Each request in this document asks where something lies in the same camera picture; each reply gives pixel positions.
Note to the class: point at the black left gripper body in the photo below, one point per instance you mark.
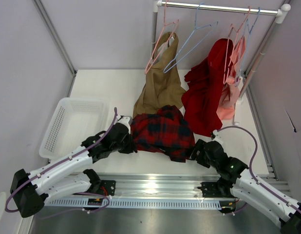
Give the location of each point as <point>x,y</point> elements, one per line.
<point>125,146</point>

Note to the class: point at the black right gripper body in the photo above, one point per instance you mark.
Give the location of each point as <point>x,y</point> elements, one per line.
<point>197,151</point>

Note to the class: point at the red plaid skirt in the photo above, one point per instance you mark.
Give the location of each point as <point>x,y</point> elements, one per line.
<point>164,132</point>

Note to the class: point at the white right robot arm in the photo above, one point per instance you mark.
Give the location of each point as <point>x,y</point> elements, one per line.
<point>238,180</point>

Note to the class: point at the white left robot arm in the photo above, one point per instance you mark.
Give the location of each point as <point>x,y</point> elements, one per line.
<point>70,174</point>

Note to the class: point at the tan skirt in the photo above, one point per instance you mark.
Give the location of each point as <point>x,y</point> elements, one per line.
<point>161,88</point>

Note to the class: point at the blue hanger at right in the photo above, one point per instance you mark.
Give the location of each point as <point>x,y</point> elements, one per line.
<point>246,41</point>

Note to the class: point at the pink hanger with tan skirt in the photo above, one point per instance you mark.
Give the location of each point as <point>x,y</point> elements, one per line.
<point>161,42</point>

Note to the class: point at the white perforated plastic basket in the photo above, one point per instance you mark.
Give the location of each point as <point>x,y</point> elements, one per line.
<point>74,120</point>

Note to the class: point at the red garment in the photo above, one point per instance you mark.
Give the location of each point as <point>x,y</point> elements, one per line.
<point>205,85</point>

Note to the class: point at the pink garment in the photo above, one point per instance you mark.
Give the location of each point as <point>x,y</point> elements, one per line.
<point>229,96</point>

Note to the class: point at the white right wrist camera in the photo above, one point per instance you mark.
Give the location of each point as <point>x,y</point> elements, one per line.
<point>216,137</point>

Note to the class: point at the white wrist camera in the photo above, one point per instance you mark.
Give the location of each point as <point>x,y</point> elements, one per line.
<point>216,137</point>
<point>125,120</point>

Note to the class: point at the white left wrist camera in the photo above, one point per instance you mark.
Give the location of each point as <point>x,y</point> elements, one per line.
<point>125,120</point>

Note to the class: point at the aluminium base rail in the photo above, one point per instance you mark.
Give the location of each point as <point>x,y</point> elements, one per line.
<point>158,186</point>

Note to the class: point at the white slotted cable duct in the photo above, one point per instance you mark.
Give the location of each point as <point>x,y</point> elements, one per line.
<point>86,202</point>

